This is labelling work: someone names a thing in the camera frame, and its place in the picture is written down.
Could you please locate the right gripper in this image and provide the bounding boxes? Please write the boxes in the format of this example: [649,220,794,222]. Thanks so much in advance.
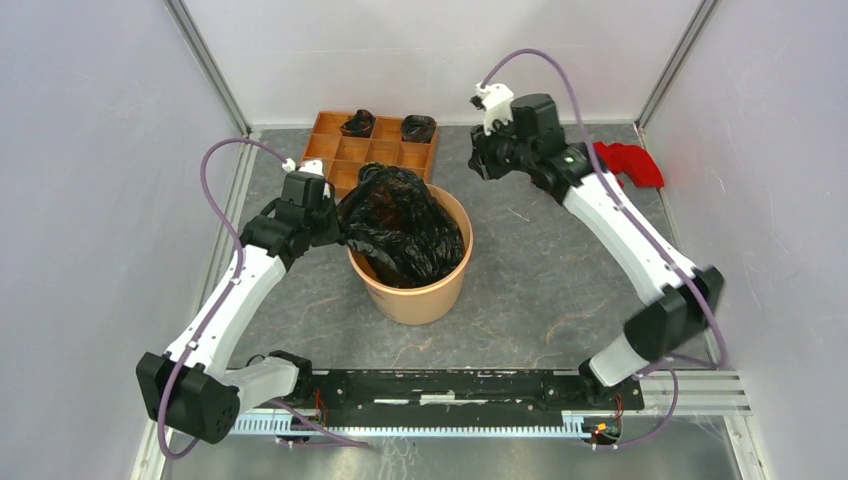
[466,114,535,182]

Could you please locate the black plastic trash bag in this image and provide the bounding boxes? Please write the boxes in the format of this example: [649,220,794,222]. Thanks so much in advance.
[338,163,466,289]

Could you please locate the orange plastic trash bin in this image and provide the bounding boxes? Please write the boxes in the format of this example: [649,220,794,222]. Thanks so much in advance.
[347,184,474,326]

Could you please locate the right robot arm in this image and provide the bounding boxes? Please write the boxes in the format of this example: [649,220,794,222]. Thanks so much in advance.
[468,84,724,408]

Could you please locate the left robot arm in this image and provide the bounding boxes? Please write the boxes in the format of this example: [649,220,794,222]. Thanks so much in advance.
[136,170,341,444]

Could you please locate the orange compartment tray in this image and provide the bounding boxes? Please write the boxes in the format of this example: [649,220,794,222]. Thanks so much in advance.
[301,111,439,199]

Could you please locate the rolled black bag top-right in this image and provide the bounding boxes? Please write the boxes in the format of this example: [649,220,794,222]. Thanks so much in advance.
[400,115,437,144]

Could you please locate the rolled black bag top-left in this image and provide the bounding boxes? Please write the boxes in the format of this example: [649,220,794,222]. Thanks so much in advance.
[339,109,376,138]

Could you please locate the red cloth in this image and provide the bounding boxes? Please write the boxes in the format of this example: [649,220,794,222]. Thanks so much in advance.
[593,142,665,189]

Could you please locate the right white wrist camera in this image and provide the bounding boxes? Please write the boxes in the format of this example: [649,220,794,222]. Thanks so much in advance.
[471,83,514,136]

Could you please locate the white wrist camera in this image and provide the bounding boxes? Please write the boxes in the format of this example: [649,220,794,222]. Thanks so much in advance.
[471,83,514,136]
[281,158,331,202]

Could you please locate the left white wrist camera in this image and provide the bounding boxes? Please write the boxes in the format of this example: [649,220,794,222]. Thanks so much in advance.
[281,158,331,202]

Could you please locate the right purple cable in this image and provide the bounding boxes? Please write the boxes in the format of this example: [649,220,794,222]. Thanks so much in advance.
[480,48,729,372]

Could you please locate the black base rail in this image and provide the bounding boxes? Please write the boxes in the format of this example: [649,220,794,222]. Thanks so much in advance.
[282,369,645,428]

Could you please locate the right aluminium frame post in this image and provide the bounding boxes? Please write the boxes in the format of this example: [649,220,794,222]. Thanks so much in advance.
[634,0,721,132]

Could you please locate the aluminium frame post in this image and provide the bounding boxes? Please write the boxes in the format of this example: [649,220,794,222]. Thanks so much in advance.
[634,0,721,132]
[164,0,252,136]

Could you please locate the left aluminium frame post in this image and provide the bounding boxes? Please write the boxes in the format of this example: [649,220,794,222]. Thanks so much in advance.
[164,0,252,136]

